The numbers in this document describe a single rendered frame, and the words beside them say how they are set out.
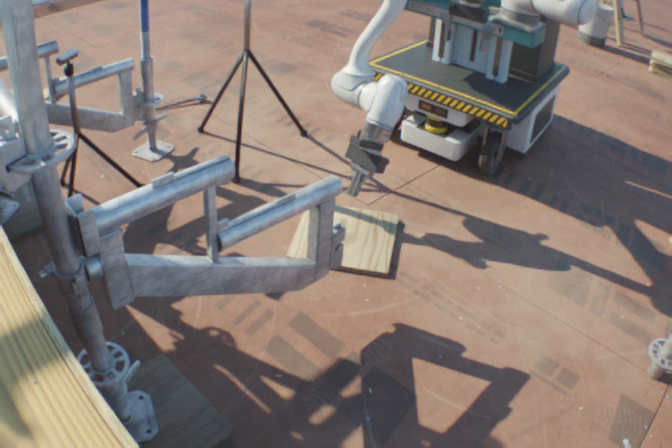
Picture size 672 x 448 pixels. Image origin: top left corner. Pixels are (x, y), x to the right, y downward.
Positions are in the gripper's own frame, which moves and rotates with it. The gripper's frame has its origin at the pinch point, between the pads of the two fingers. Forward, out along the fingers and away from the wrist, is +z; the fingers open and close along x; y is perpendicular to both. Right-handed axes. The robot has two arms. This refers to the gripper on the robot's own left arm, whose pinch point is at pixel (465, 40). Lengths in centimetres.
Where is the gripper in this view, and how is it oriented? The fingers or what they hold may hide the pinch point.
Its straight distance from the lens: 190.9
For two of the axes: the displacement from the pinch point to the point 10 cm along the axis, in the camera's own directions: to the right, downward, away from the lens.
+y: -6.0, 4.2, -6.9
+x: 8.0, 3.7, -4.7
